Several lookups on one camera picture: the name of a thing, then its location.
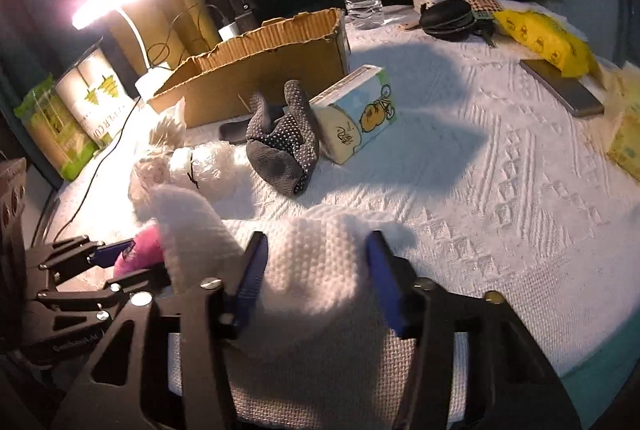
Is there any brown cardboard box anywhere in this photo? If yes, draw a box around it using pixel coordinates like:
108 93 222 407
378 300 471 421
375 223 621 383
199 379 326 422
148 8 350 128

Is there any white bubble wrap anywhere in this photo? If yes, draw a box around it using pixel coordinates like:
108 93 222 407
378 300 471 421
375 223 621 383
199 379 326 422
128 114 250 220

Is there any green snack package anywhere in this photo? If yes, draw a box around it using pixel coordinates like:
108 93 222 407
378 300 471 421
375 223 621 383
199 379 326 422
13 75 98 181

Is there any white desk lamp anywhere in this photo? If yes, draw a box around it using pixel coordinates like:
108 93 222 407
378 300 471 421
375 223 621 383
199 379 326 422
72 0 171 103

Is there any black round case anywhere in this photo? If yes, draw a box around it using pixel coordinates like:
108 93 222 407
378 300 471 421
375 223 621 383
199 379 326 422
419 0 476 42

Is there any pink plush toy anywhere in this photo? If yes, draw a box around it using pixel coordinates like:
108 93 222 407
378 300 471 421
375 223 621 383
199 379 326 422
113 221 164 279

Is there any white charger plug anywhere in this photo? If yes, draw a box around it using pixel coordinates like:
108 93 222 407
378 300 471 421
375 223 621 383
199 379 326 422
218 21 241 42

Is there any cartoon tissue pack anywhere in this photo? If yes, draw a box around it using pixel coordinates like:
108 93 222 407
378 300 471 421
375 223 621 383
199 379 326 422
310 64 397 165

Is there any paper cup package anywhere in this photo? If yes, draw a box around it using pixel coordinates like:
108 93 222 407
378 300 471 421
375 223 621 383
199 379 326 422
54 42 134 149

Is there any grey smartphone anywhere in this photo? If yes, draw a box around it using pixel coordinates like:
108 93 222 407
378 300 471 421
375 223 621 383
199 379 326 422
520 59 604 118

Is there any yellow tissue pack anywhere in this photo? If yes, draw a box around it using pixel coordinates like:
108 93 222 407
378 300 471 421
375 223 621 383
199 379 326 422
604 61 639 181

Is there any white towel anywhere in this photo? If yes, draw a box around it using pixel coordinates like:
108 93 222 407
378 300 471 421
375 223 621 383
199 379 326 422
148 185 416 356

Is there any black charger adapter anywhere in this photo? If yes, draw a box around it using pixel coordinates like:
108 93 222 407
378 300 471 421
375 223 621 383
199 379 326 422
234 9 260 34

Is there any grey dotted glove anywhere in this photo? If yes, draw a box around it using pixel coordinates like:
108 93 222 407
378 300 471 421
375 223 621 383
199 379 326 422
246 79 320 197

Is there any yellow wet wipes pack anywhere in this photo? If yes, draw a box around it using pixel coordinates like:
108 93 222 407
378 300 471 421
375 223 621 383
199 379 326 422
494 10 597 78

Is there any black lamp cable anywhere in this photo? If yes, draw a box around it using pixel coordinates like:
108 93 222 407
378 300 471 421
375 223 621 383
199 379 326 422
52 96 144 244

